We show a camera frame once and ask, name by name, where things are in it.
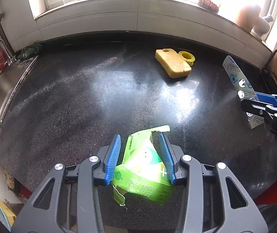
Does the green torn carton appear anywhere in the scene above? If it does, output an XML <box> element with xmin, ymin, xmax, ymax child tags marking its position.
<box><xmin>112</xmin><ymin>125</ymin><xmax>174</xmax><ymax>207</ymax></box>

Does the yellow sponge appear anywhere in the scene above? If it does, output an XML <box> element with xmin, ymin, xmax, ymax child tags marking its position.
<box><xmin>155</xmin><ymin>48</ymin><xmax>192</xmax><ymax>79</ymax></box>

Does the yellow tape spool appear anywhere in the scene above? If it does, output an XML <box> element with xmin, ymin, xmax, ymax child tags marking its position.
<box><xmin>178</xmin><ymin>50</ymin><xmax>195</xmax><ymax>66</ymax></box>

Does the clay pot on windowsill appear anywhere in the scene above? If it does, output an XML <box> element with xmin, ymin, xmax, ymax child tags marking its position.
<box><xmin>235</xmin><ymin>5</ymin><xmax>261</xmax><ymax>33</ymax></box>

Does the brown scrubber on windowsill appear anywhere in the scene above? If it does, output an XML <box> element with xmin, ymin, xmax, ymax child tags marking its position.
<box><xmin>197</xmin><ymin>0</ymin><xmax>219</xmax><ymax>14</ymax></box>

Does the yellow cardboard box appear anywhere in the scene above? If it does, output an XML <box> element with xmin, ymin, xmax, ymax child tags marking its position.
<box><xmin>0</xmin><ymin>200</ymin><xmax>17</xmax><ymax>231</ymax></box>

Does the stainless steel sink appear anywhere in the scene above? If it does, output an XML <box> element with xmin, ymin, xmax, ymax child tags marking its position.
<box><xmin>0</xmin><ymin>56</ymin><xmax>39</xmax><ymax>134</ymax></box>

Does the green dish cloth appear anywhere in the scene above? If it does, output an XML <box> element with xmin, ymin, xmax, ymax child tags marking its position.
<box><xmin>16</xmin><ymin>42</ymin><xmax>42</xmax><ymax>61</ymax></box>

